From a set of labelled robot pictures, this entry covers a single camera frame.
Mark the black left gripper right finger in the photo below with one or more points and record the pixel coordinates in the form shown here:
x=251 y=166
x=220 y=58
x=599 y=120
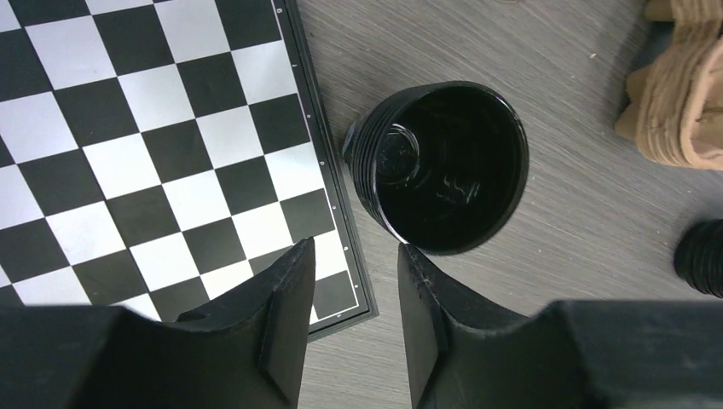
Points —
x=465 y=351

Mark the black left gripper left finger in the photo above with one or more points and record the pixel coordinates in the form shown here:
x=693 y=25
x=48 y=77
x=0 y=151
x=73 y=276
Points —
x=243 y=349

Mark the stack of black cups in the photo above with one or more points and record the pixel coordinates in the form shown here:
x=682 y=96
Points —
x=439 y=166

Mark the black white chessboard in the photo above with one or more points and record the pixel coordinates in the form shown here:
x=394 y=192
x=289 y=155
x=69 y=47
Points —
x=156 y=154

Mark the brown cardboard cup carrier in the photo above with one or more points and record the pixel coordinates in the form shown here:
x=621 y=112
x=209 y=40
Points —
x=674 y=114

